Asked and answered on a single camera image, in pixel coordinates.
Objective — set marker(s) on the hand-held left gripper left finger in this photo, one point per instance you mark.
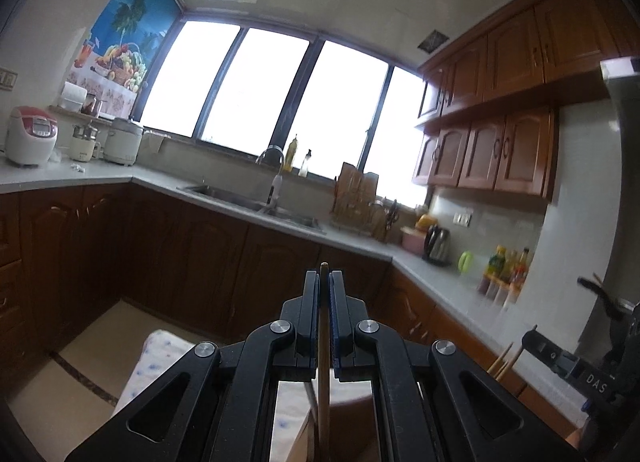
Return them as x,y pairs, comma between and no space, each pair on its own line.
311,322

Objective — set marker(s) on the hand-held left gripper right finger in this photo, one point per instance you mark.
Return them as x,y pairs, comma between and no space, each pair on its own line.
334,337

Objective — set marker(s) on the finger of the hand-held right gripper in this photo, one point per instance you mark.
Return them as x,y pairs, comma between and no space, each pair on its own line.
545,348

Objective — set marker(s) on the wooden chopstick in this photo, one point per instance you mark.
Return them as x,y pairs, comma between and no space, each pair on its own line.
324,392
500,358
509,363

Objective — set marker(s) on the wooden utensil holder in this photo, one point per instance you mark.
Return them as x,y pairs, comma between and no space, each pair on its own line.
350,422

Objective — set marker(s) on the spice jar rack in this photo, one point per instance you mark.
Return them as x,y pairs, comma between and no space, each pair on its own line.
497,292

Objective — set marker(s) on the red sauce bottle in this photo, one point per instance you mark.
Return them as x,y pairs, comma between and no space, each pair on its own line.
521,267

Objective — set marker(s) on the green and yellow bottle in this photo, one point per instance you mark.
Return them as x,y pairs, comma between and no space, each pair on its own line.
496,262

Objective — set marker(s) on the green cup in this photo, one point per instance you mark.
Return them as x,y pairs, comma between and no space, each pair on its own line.
466,262

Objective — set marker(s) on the grey kitchen countertop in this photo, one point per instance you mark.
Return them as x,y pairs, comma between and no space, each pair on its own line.
440,282

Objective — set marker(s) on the pink container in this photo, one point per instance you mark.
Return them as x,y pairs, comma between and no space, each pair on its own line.
412,240

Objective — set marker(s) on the wooden lower cabinets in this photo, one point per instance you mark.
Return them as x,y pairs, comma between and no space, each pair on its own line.
200,262

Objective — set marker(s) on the wooden cabinets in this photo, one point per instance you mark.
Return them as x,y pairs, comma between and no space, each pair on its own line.
510,142
200,262

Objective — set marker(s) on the wooden cutting boards rack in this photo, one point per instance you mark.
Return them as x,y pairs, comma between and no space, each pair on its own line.
357,197

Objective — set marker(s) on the kitchen scissors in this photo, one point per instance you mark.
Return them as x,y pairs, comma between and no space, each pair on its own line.
391,214

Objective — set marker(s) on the steel electric kettle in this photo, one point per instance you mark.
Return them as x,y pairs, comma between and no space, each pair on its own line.
437,244

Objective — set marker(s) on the chrome faucet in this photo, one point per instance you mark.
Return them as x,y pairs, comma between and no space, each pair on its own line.
275,182

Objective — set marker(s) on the steel kitchen sink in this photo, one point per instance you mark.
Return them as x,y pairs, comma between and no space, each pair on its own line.
225,194

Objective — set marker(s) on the clear soap dispenser bottle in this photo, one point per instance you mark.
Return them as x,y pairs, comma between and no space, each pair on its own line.
305,167

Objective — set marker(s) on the white floral tablecloth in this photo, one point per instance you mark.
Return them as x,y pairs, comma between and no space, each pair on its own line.
150,372

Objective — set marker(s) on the yellow oil bottle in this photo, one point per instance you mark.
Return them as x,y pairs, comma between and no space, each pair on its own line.
291,154

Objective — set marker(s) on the grey range hood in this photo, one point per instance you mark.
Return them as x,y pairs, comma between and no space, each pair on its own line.
625,167

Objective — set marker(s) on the wooden upper cabinets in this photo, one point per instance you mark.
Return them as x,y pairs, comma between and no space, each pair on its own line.
510,142

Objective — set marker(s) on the kitchen window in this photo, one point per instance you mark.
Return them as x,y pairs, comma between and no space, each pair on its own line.
270,92

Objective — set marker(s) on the round white rice cooker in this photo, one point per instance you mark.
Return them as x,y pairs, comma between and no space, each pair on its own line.
122,142

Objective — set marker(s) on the small beige appliance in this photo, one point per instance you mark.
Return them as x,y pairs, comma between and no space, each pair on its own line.
84,144

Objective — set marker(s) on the ceiling vent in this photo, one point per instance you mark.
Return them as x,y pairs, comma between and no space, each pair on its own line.
432,40

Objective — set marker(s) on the white container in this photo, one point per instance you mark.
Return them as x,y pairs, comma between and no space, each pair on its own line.
74,97

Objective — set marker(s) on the white and red rice cooker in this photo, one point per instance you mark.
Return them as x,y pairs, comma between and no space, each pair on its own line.
30,134

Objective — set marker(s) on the blue fruit print blind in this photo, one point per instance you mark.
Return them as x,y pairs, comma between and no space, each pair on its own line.
125,17

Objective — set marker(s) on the wall socket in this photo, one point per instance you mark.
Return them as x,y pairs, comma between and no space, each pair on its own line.
462,218

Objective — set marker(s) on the wall switch panel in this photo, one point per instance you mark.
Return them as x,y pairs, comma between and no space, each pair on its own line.
7,79

